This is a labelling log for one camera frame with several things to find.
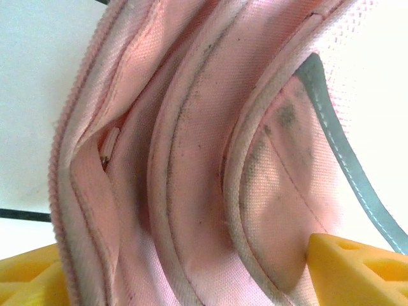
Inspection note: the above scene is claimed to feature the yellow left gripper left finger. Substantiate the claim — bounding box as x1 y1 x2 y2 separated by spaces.
0 244 69 306

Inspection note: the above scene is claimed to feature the pink backpack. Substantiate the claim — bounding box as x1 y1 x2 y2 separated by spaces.
47 0 408 306

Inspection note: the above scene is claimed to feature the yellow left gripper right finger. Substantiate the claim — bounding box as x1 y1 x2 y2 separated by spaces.
305 233 408 306

